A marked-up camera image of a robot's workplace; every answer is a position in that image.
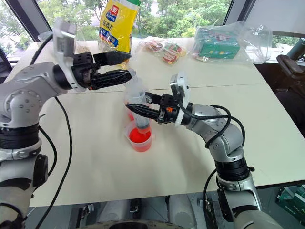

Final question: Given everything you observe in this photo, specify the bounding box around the clear plastic bag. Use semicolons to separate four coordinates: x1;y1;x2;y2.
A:
191;21;273;65

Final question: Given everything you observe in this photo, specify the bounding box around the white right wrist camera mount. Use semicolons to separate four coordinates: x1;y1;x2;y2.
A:
169;70;193;127

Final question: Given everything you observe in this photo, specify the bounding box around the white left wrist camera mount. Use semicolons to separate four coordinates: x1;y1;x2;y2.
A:
52;18;87;93

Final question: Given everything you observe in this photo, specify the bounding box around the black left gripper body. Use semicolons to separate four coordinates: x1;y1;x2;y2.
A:
71;52;101;90

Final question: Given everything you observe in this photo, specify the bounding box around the long black left arm cable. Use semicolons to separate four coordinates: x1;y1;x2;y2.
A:
29;33;73;229

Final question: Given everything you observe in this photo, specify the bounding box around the short black left arm cable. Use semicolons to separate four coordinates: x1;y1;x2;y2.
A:
38;127;58;177

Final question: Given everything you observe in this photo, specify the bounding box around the dark brown chair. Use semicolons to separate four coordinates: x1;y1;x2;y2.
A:
258;54;305;137

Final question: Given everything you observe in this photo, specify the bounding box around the green printed carton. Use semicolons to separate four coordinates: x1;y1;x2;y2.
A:
275;184;305;219

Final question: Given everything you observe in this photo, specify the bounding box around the green cardboard box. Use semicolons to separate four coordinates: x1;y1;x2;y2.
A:
196;27;240;61

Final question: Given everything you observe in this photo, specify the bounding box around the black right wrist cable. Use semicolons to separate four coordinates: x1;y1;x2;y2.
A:
178;101;246;149

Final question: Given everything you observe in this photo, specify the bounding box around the dark window frame beam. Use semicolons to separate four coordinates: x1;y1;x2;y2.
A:
9;0;53;33
223;0;254;27

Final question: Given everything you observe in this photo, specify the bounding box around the clear bag of grains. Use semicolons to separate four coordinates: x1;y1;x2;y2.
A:
74;26;101;55

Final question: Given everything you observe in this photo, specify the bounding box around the teal post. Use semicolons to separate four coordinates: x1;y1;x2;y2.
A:
286;37;305;62

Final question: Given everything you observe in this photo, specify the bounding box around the yellow snack bag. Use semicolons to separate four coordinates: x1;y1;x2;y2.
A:
98;0;142;70

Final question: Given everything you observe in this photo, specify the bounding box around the clear plastic syringe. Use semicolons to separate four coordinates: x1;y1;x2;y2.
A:
123;68;152;134

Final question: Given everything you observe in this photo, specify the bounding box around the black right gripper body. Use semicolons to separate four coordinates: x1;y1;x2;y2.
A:
157;94;181;125

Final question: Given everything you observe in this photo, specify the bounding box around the bag of colourful snack packets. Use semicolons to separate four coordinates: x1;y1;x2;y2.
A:
140;35;188;66

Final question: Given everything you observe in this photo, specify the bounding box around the black right arm lower cable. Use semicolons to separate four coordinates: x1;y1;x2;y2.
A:
203;167;219;211

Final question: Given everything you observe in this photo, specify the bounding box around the clear cup with red liquid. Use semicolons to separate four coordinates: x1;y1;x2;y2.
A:
125;95;153;123
123;121;156;154

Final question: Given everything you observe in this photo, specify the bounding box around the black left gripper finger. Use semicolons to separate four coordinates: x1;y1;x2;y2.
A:
91;69;133;90
93;50;132;67

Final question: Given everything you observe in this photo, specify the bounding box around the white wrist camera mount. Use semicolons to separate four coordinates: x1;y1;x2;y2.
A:
169;70;193;127
52;18;87;93

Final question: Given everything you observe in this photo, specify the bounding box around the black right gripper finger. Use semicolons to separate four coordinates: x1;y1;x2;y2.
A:
145;91;163;105
125;103;160;121

